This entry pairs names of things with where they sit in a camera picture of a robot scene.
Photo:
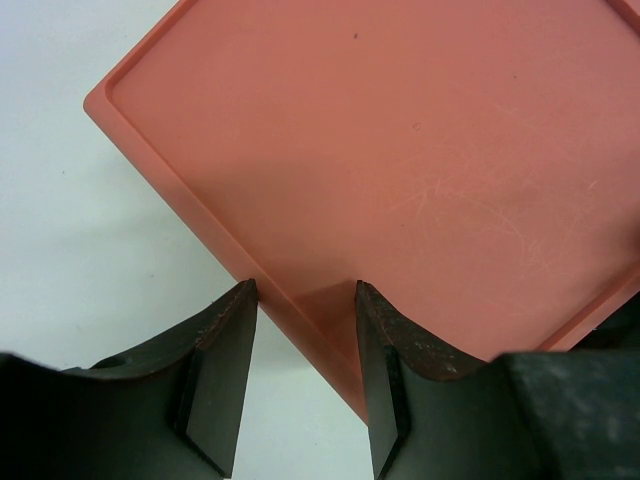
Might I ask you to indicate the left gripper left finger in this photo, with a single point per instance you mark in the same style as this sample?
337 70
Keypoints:
168 408

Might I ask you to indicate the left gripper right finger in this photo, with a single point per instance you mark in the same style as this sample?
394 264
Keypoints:
436 412

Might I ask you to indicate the orange drawer cabinet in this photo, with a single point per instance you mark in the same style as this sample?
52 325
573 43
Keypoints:
476 161

